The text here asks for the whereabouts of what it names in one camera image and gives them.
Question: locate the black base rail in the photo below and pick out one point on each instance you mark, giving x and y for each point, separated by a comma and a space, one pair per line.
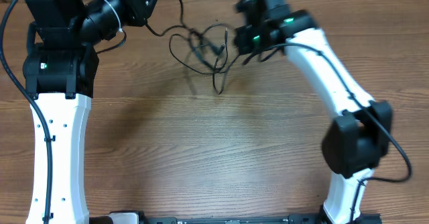
139, 217

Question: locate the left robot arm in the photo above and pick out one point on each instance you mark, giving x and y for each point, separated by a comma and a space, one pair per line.
59, 74

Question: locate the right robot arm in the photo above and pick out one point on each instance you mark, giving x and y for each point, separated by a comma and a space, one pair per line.
357, 138

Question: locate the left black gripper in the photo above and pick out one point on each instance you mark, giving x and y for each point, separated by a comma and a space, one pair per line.
137, 11

